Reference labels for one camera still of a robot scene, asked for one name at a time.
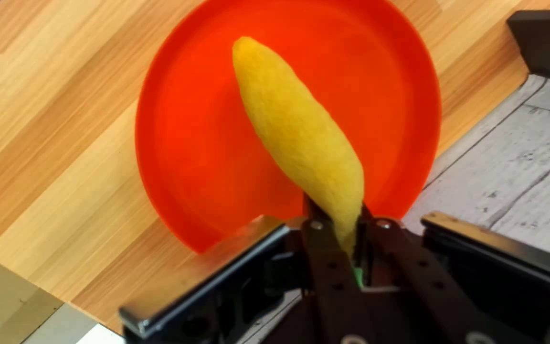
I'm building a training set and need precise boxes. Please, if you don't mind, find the yellow toy carrot green top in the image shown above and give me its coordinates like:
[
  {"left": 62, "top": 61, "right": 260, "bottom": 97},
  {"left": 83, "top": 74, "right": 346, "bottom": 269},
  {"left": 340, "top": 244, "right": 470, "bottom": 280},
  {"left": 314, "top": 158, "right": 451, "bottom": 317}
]
[{"left": 232, "top": 34, "right": 367, "bottom": 259}]

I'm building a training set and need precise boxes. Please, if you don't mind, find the wooden cutting board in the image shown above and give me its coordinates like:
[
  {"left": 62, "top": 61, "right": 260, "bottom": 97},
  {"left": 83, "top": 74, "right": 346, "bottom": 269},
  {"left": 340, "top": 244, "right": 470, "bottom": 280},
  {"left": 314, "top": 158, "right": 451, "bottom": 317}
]
[{"left": 0, "top": 0, "right": 550, "bottom": 336}]

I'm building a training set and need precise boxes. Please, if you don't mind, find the red round plate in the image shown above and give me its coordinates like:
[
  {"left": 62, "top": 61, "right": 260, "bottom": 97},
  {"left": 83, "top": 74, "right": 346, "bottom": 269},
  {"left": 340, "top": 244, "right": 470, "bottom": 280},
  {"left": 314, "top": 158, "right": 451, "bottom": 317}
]
[{"left": 134, "top": 0, "right": 444, "bottom": 256}]

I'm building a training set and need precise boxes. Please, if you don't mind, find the grey wood-print backdrop panel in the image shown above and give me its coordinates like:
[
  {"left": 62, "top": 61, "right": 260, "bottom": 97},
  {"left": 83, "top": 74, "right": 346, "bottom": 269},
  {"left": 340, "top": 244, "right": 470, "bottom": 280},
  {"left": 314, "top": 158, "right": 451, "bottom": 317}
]
[{"left": 401, "top": 74, "right": 550, "bottom": 263}]

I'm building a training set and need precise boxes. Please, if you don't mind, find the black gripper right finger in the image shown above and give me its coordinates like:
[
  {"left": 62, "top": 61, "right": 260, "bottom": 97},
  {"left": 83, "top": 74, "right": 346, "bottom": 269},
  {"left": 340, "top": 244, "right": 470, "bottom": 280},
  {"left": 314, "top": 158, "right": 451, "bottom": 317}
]
[{"left": 354, "top": 204, "right": 501, "bottom": 344}]

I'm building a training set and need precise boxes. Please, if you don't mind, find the black frame post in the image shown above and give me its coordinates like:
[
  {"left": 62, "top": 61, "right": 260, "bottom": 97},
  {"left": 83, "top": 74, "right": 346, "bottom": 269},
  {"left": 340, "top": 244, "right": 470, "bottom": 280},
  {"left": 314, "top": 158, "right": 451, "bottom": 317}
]
[{"left": 507, "top": 7, "right": 550, "bottom": 84}]

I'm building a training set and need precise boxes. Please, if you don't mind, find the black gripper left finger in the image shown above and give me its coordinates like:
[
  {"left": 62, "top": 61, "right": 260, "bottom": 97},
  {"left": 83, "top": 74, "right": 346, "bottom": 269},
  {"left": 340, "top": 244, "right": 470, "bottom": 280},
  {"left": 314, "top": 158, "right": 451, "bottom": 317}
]
[{"left": 302, "top": 198, "right": 380, "bottom": 344}]

